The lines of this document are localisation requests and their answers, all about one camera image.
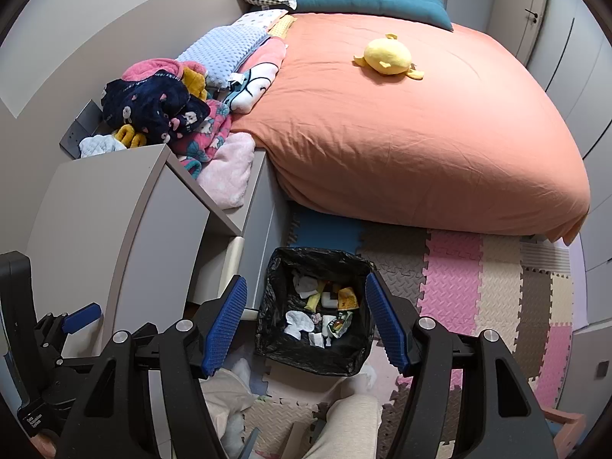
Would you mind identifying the light blue dotted blanket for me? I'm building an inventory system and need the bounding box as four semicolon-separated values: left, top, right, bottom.
176;24;271;90

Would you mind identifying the navy patterned blanket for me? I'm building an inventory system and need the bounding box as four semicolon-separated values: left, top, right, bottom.
102;69;211;145

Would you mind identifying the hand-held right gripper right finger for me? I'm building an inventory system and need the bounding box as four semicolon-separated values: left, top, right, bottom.
365;272;558;459

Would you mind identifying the grey bedside cabinet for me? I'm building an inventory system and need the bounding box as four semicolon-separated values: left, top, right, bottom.
165;146;293;322

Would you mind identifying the yellow soft toy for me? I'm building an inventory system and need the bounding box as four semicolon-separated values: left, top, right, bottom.
112;124;147;149

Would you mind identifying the white crumpled cloth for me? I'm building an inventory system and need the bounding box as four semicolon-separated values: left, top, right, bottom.
201;358;262;459

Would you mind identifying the grey wardrobe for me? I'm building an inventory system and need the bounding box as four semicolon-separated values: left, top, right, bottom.
526;0;612;271

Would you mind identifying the foam puzzle floor mat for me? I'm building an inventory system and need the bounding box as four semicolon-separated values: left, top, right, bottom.
239;203;590;459

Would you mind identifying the yellow plush toy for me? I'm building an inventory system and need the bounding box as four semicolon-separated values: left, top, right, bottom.
353;33;426;81

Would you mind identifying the white door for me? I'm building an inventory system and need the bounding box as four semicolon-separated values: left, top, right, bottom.
487;0;552;66

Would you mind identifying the small white quilted cloth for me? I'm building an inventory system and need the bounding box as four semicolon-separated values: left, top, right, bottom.
79;134;128;159

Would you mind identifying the pink fleece blanket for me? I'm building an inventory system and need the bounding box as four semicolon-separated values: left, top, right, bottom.
121;57;207;83

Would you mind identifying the pink and white printed blanket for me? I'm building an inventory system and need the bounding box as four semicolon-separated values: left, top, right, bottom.
224;37;288;114

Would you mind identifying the green and white wrapper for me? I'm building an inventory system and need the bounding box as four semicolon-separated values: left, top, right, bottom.
330;311;355;340

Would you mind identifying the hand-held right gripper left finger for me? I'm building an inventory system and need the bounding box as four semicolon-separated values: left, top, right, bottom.
60;274;248;459

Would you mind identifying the teal cushion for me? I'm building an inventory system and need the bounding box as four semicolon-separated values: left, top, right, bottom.
291;0;454;33

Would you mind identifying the white quilted towel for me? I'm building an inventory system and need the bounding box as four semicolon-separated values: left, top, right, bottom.
286;310;316;341

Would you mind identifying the white patterned cloth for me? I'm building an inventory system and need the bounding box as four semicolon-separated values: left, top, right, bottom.
238;8;289;30

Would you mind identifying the person's leg in beige pants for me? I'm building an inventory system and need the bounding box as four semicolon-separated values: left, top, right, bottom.
305;393;384;459

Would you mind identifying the pale pink fluffy blanket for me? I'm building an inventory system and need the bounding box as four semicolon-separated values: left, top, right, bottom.
197;131;257;210

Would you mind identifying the dark wall outlet panel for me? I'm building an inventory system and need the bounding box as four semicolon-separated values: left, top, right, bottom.
60;99;104;158

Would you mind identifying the mustard cloth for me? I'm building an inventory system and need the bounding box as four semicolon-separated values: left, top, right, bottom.
183;67;209;101

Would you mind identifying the pink floral blanket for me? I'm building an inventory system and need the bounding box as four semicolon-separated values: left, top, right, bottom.
166;99;233;164

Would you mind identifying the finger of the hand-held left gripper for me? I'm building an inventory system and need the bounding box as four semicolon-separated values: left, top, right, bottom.
33;302;104;346

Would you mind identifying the bin with black bag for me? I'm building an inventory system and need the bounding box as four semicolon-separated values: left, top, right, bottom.
253;247;377;378

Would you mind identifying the yellow waffle cloth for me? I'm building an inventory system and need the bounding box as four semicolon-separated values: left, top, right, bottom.
267;14;298;40

